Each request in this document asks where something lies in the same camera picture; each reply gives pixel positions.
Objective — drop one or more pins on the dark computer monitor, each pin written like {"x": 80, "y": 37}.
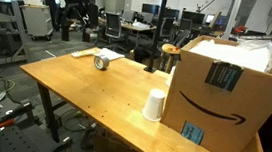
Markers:
{"x": 150, "y": 8}
{"x": 172, "y": 13}
{"x": 193, "y": 17}

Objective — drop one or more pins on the blue label sticker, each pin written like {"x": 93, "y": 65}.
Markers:
{"x": 192, "y": 132}

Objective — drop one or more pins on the clear bag of white foam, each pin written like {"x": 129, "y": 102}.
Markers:
{"x": 231, "y": 55}

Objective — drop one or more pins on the brown cardboard box under table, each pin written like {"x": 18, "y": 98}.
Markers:
{"x": 112, "y": 150}

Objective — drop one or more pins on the round wooden stool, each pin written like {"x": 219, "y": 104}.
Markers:
{"x": 170, "y": 49}

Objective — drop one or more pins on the black label sticker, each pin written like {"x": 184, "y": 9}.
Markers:
{"x": 223, "y": 76}

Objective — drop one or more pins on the gray duct tape roll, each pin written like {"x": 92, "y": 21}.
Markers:
{"x": 106, "y": 62}

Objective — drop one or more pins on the black vertical pole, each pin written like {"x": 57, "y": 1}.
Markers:
{"x": 159, "y": 28}

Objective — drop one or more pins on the white wheeled cart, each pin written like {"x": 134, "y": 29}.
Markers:
{"x": 37, "y": 19}

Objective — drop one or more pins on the white cloth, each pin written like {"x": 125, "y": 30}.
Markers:
{"x": 111, "y": 54}

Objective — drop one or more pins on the black perforated breadboard plate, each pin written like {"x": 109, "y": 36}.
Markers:
{"x": 19, "y": 141}

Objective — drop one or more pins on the white paper cup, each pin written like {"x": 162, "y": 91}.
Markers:
{"x": 170, "y": 76}
{"x": 154, "y": 104}

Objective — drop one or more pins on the brown cardboard shipping box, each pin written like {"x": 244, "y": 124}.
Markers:
{"x": 221, "y": 127}

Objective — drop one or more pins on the black table leg frame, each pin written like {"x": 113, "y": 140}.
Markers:
{"x": 48, "y": 111}

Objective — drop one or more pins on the black mesh office chair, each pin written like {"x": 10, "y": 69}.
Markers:
{"x": 113, "y": 25}

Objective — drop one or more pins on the silver structural pillar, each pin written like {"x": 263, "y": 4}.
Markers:
{"x": 233, "y": 15}

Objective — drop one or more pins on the wooden office desk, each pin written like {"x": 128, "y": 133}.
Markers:
{"x": 137, "y": 27}

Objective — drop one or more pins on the white remote control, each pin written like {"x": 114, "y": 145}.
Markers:
{"x": 82, "y": 53}

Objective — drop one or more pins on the gray metal shelf frame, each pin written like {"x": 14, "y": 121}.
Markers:
{"x": 16, "y": 31}

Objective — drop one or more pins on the lit computer monitor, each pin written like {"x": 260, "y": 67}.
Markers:
{"x": 215, "y": 19}

